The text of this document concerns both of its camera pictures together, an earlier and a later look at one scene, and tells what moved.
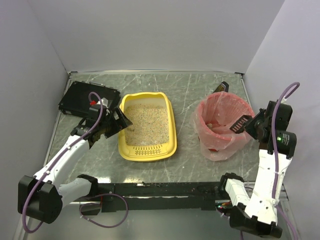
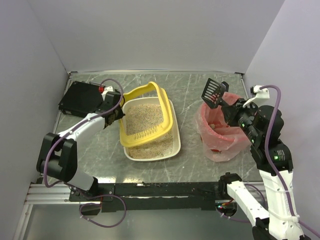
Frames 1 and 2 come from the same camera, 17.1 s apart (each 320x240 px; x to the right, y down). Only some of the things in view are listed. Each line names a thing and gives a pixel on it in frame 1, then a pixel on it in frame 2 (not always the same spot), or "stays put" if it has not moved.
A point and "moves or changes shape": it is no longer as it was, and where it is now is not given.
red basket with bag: (214, 115) stays put
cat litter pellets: (150, 125) → (142, 117)
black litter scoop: (238, 127) moves or changes shape
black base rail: (157, 197) stays put
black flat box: (74, 100) stays put
